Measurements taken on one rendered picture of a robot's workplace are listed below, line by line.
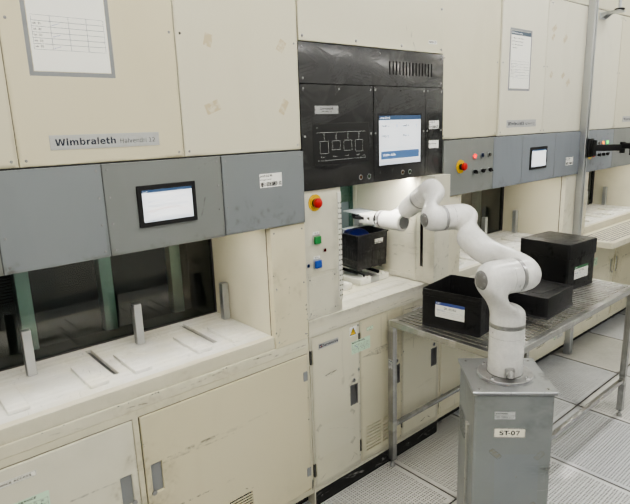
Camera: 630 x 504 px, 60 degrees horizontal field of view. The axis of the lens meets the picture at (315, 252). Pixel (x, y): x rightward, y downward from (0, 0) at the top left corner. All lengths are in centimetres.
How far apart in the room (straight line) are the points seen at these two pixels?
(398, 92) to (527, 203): 181
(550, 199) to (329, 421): 224
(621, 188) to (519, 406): 362
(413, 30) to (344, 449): 190
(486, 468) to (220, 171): 137
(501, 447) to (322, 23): 166
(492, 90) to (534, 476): 190
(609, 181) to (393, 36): 333
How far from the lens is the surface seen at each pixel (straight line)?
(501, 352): 202
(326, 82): 221
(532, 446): 211
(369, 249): 274
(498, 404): 201
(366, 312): 248
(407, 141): 255
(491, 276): 189
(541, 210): 402
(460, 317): 242
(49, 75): 170
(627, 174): 539
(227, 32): 196
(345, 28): 231
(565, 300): 285
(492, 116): 314
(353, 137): 230
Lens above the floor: 164
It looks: 13 degrees down
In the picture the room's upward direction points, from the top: 2 degrees counter-clockwise
